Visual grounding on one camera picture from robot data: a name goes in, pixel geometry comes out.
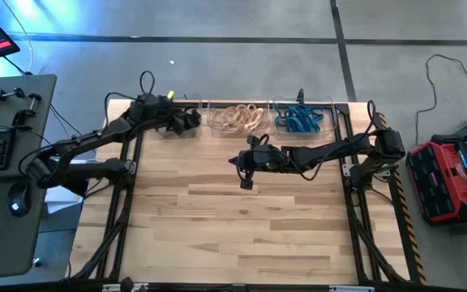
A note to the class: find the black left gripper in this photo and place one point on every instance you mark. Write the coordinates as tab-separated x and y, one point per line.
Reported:
176	117

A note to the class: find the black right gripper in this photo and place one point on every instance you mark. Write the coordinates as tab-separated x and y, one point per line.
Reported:
262	158

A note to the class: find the blue rubber band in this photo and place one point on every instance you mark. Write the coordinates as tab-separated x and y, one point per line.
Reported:
298	111
312	123
284	119

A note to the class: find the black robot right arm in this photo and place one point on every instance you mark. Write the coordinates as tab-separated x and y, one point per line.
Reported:
339	152

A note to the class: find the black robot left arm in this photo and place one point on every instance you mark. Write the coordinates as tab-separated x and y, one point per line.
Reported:
95	136

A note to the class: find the yellow gripper tag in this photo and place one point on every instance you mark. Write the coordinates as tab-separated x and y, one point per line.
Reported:
170	95

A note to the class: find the clear plastic basket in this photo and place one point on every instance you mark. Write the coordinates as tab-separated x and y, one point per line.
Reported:
332	130
213	134
197	131

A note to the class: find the white paper sheet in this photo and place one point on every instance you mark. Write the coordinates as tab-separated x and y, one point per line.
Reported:
55	196

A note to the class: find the black desk clamp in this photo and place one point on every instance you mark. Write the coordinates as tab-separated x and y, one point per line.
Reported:
24	117

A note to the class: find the grey desk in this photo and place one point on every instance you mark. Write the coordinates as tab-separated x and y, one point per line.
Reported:
22	101

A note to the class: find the small black object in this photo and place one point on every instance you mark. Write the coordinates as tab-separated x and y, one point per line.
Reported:
127	284

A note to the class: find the black computer mouse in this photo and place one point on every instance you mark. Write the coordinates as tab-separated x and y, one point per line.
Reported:
16	203

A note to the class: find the yellow black hazard tape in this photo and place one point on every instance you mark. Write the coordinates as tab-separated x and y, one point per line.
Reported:
410	227

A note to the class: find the red black power station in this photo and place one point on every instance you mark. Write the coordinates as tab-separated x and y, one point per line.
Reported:
440	182

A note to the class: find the silver table bracket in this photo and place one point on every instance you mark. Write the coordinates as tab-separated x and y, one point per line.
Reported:
351	288
112	287

